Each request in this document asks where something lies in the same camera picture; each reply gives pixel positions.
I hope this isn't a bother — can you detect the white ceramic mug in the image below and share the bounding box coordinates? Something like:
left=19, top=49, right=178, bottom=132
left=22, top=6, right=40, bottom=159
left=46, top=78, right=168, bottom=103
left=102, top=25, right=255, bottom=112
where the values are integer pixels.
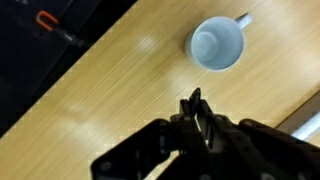
left=184, top=12, right=254, bottom=73

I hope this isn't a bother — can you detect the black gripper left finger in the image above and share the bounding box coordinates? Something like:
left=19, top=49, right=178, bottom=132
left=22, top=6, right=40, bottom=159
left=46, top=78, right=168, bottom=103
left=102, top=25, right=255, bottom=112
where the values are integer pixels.
left=91, top=98, right=214, bottom=180

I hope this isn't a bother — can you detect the white metal bar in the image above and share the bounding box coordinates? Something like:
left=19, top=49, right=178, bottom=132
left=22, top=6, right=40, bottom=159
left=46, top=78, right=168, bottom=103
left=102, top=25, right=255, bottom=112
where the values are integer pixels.
left=291, top=111, right=320, bottom=142

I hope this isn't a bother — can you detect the orange and black clamp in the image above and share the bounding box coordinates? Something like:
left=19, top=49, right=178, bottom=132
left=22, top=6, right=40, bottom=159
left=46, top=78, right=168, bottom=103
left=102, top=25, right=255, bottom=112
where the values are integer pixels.
left=34, top=9, right=85, bottom=48

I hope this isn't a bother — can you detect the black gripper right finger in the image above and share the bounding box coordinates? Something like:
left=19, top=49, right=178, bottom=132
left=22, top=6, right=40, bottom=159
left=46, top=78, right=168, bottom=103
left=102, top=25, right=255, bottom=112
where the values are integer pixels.
left=197, top=99, right=320, bottom=180

